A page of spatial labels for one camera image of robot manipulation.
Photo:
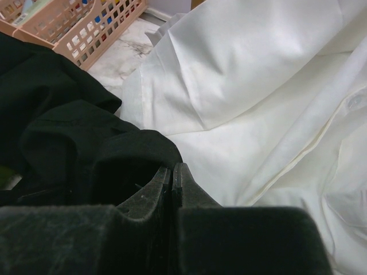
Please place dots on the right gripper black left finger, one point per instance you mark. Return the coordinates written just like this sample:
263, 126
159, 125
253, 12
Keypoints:
130, 238

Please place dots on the front white shirt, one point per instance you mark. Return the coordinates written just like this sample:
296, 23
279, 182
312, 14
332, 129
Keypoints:
266, 102

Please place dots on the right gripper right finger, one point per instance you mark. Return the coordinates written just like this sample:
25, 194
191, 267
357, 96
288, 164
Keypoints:
211, 239

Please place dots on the black shirt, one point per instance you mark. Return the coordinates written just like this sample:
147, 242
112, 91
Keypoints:
61, 135

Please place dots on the peach plastic file organizer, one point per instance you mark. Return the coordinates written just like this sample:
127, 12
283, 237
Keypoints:
81, 31

